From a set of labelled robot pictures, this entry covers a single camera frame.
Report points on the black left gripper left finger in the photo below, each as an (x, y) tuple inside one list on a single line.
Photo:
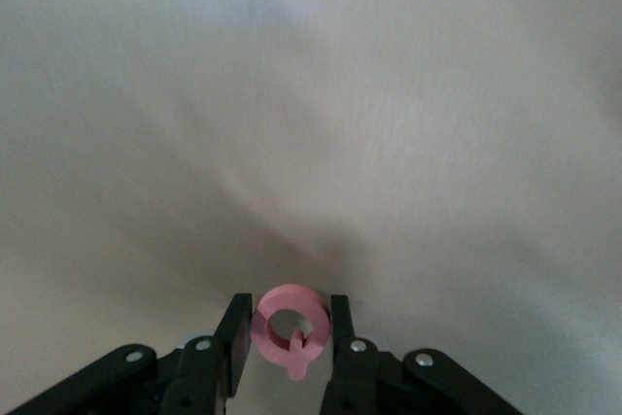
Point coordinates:
[(238, 337)]

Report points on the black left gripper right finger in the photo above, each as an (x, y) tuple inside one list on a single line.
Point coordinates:
[(342, 332)]

